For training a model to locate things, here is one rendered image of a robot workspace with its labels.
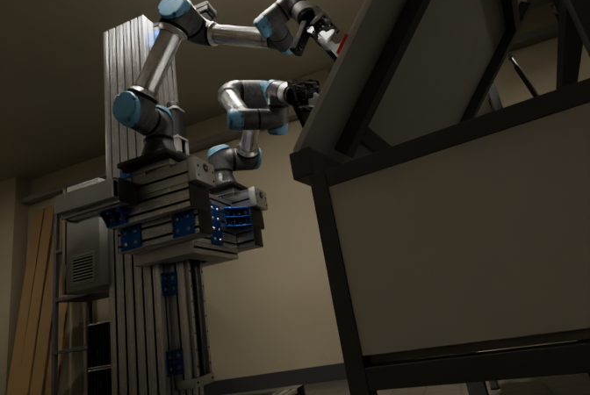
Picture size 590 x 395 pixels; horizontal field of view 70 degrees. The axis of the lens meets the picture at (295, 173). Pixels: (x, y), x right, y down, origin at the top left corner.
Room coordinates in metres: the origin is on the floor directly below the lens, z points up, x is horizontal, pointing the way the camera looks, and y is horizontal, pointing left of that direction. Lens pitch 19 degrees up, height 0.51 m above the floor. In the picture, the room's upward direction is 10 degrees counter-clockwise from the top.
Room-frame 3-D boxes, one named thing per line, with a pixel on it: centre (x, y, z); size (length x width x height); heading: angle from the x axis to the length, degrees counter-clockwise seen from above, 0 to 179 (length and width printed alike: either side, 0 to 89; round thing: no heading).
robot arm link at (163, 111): (1.52, 0.51, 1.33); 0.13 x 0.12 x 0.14; 164
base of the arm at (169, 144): (1.53, 0.51, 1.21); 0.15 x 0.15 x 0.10
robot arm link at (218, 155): (2.01, 0.36, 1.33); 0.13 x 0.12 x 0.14; 108
